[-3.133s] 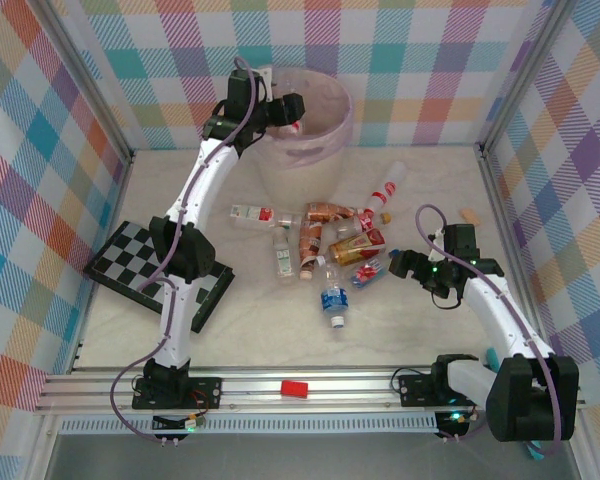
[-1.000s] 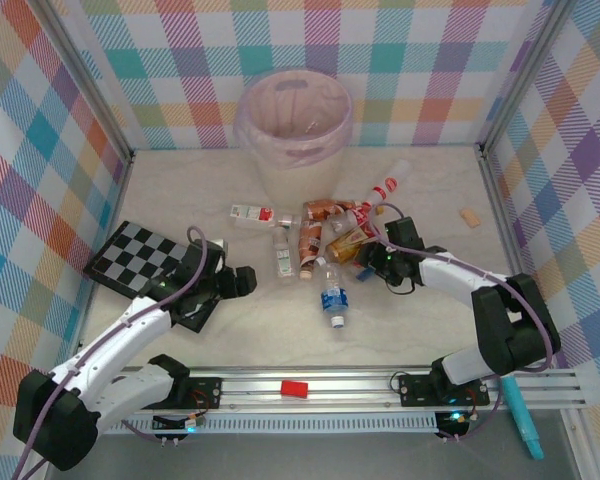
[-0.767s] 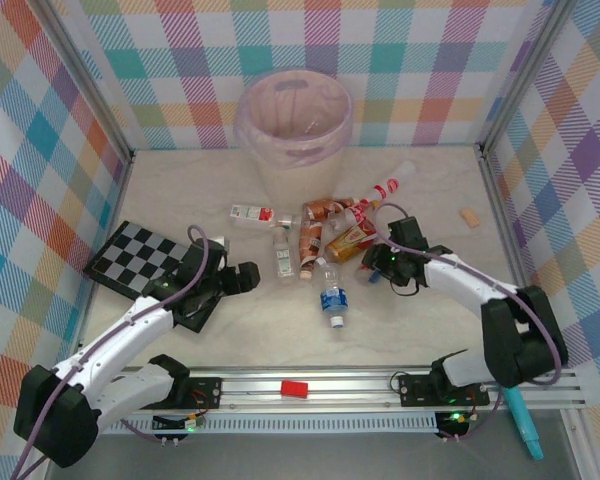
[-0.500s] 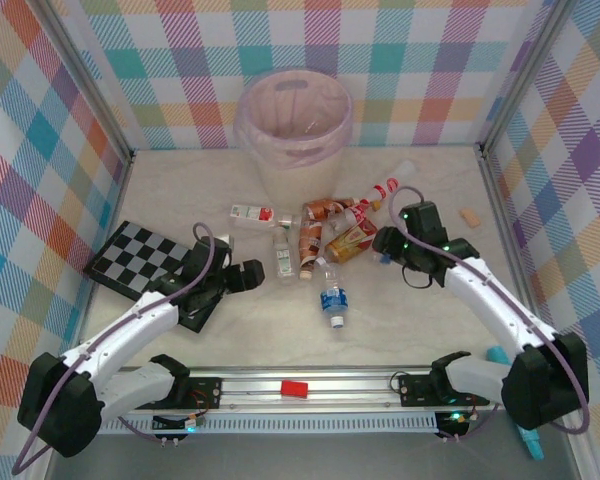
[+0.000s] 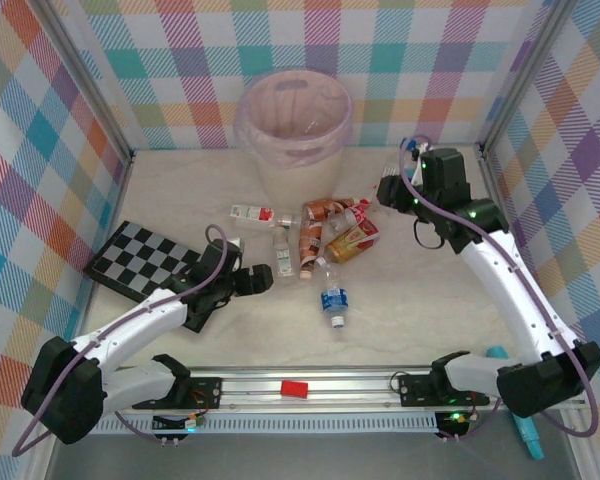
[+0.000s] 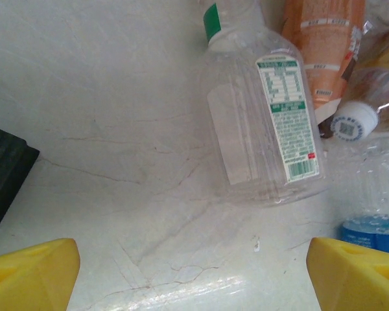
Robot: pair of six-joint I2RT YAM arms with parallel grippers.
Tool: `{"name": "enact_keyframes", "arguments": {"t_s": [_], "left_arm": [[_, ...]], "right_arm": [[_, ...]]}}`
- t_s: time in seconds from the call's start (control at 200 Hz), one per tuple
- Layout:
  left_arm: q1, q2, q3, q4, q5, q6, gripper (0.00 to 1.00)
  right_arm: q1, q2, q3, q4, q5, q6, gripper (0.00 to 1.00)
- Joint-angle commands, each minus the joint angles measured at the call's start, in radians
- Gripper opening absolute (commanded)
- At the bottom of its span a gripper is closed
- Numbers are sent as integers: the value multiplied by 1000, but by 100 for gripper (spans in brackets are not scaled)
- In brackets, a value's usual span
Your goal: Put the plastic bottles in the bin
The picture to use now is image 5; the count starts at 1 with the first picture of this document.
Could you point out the orange label bottle pink cap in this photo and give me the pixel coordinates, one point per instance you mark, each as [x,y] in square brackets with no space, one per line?
[311,242]

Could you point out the small red block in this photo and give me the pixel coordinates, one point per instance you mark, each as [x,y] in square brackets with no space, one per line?
[294,390]

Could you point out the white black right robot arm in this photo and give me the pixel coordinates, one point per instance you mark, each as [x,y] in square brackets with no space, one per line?
[500,280]

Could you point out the pink plastic bin liner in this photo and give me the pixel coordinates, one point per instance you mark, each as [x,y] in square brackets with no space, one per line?
[245,127]

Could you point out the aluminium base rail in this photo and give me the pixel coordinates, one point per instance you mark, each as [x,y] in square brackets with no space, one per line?
[355,390]

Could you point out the beige waste bin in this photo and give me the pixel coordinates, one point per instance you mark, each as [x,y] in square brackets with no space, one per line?
[300,185]

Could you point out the teal pen tool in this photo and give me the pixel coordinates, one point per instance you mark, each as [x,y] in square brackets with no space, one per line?
[530,440]

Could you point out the black silver checkerboard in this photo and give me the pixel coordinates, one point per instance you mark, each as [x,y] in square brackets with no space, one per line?
[130,255]

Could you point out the small clear plastic bottle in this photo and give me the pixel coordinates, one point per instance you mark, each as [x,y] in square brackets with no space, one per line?
[290,222]

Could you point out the red white carton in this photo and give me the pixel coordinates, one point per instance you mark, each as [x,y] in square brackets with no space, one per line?
[250,212]

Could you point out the small circuit board green light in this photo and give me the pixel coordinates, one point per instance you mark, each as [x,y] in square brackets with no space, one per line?
[455,422]
[180,424]

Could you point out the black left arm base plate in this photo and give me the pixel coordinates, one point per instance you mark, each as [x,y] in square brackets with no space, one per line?
[205,392]

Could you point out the orange label bottle red cap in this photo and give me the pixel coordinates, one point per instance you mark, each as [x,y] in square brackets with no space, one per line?
[322,209]

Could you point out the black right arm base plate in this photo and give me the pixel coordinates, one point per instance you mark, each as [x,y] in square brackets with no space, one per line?
[415,390]

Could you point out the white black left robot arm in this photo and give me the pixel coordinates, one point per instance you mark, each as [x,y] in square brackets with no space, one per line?
[140,325]

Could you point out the aluminium frame post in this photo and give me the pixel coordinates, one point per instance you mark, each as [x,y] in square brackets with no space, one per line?
[85,80]
[527,75]

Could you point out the blue label water bottle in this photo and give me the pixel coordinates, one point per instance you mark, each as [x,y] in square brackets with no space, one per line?
[335,300]

